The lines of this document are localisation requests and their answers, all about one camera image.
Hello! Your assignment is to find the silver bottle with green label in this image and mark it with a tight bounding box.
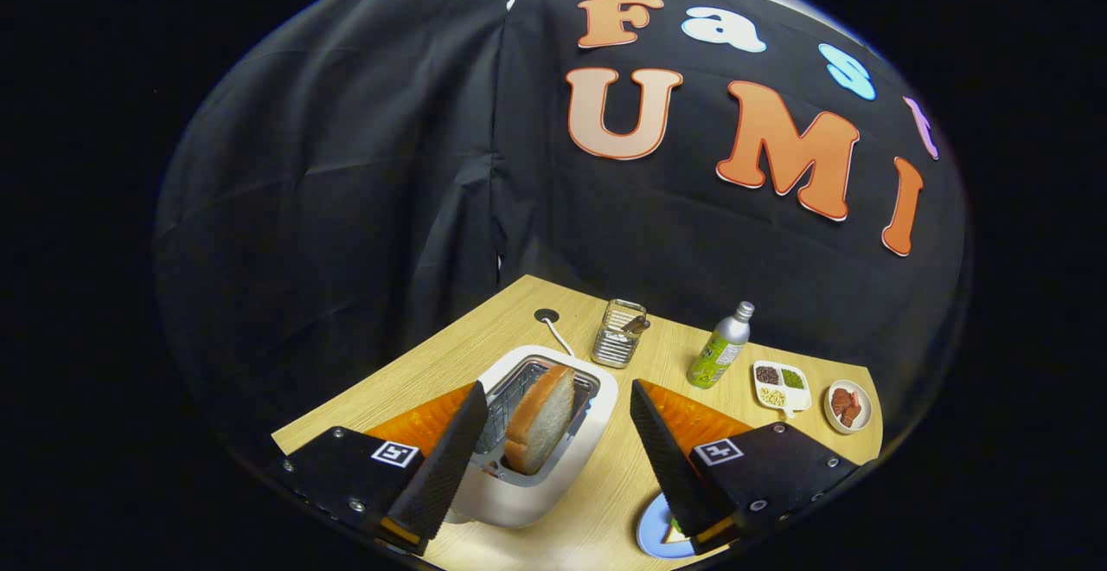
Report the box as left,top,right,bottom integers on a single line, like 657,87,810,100
687,301,756,390

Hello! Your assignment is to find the white divided dish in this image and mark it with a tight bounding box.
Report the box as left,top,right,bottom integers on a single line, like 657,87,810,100
752,360,813,416

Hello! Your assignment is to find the round-topped bread slice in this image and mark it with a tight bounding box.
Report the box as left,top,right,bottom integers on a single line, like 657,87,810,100
503,365,578,476

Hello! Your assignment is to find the wire mesh utensil holder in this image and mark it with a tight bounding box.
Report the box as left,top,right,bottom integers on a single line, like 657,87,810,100
592,298,649,369

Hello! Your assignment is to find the white toaster cable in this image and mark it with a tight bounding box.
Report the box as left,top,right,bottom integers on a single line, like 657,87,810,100
545,316,576,357

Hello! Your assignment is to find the black backdrop cloth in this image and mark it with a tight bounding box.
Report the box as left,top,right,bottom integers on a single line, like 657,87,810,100
154,0,968,468

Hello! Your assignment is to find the blue round plate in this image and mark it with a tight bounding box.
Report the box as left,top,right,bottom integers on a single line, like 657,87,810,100
637,491,701,561

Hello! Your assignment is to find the white oval plate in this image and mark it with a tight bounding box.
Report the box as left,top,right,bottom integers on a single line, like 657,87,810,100
823,380,873,434

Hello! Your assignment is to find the white toaster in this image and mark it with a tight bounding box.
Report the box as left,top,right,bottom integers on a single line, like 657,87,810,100
445,345,620,529

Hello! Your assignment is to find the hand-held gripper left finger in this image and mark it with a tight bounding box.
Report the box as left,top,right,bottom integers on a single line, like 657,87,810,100
278,381,490,557

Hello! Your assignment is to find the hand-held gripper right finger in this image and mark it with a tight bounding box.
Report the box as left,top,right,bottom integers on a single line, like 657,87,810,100
630,379,861,555

